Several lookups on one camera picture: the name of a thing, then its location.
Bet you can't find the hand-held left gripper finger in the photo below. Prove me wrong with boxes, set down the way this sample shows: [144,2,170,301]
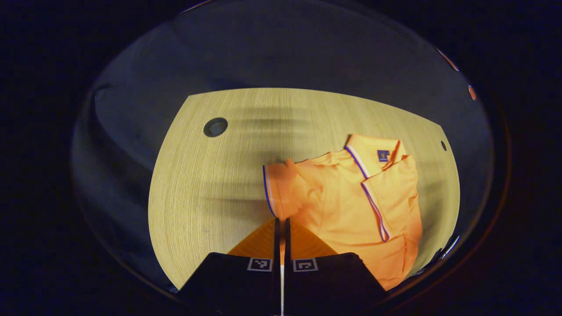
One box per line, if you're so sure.
[176,217,281,316]
[283,217,388,316]

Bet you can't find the orange T-shirt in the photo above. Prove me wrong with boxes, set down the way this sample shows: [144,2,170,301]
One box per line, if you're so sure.
[263,133,423,291]

